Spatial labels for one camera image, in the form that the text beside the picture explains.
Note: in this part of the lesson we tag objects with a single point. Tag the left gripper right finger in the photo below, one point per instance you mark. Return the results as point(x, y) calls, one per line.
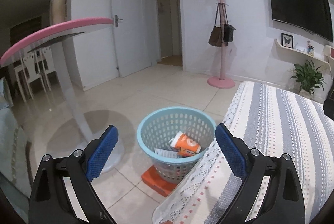
point(270, 191)

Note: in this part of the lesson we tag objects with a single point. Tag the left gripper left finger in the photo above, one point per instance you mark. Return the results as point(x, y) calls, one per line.
point(49, 201)

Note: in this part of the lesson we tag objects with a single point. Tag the orange paper cup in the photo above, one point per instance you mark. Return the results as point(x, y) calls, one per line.
point(181, 140)

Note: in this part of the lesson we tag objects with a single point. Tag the white milk carton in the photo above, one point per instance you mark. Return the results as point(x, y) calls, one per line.
point(166, 153)

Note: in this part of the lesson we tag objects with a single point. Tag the red blue card box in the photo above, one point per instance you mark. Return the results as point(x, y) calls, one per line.
point(186, 153)

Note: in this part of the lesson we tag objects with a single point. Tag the light blue trash basket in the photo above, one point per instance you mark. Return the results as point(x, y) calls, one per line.
point(159, 127)

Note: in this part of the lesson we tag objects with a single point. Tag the striped woven rug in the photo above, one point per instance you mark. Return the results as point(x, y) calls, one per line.
point(275, 122)

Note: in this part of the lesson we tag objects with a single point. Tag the pink edged round table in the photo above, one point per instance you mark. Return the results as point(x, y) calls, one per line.
point(53, 36)

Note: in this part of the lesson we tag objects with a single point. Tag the orange box under basket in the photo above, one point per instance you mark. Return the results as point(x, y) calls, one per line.
point(153, 180)

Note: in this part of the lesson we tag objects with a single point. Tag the green potted plant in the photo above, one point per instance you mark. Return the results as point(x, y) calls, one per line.
point(309, 77)

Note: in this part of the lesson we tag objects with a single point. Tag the white dining chair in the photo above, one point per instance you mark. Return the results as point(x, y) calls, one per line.
point(27, 72)

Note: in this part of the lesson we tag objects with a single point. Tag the pink coat rack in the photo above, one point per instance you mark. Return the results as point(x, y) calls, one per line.
point(222, 82)

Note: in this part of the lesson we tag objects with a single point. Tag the small figurine on shelf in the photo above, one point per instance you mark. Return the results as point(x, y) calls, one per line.
point(310, 48)

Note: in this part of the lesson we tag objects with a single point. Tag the framed butterfly picture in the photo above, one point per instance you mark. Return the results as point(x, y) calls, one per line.
point(287, 40)

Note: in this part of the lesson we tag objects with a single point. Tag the brown hanging bag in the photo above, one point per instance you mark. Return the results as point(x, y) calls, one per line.
point(215, 38)

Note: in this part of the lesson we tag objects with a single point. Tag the black hanging bag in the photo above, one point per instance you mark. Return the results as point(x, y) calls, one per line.
point(228, 29)

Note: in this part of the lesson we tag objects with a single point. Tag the white door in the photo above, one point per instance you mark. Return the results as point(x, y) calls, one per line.
point(133, 36)

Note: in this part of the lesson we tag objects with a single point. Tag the white wall shelf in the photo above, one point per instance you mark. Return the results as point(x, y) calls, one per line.
point(326, 64)

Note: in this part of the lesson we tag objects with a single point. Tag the red white wall box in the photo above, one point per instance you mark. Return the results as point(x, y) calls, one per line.
point(329, 51)

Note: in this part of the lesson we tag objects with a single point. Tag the black wall television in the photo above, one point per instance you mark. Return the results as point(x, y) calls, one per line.
point(311, 15)

